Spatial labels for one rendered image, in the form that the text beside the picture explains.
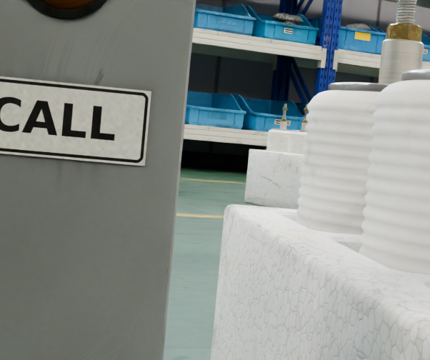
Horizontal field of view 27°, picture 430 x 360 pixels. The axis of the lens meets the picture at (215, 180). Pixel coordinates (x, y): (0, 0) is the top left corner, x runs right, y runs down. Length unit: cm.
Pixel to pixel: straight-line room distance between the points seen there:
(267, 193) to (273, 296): 251
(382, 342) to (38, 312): 9
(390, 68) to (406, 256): 16
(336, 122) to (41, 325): 25
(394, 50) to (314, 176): 8
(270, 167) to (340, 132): 244
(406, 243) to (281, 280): 6
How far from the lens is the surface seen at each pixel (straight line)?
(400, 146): 35
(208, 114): 508
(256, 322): 43
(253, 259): 45
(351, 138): 45
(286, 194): 282
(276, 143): 294
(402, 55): 49
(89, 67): 24
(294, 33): 536
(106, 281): 24
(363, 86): 46
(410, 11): 50
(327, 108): 46
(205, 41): 505
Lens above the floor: 22
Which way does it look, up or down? 3 degrees down
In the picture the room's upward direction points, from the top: 5 degrees clockwise
